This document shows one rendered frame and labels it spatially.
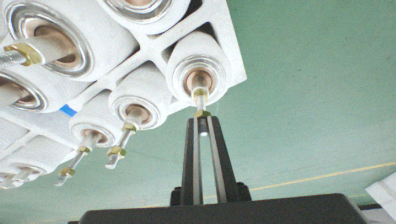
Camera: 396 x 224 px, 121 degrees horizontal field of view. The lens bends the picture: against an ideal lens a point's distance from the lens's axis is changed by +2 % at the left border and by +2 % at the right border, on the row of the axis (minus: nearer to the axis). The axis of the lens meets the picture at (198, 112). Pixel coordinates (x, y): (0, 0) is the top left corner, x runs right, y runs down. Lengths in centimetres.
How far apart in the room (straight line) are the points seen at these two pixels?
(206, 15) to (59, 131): 51
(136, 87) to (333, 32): 57
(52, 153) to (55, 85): 32
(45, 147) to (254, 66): 70
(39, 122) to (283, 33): 75
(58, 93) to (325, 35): 66
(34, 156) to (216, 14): 56
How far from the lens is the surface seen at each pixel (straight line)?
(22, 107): 33
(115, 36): 22
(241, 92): 51
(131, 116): 20
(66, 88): 29
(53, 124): 56
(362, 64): 74
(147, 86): 21
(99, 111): 29
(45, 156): 56
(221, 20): 22
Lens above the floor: 40
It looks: 48 degrees down
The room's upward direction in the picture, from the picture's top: 177 degrees clockwise
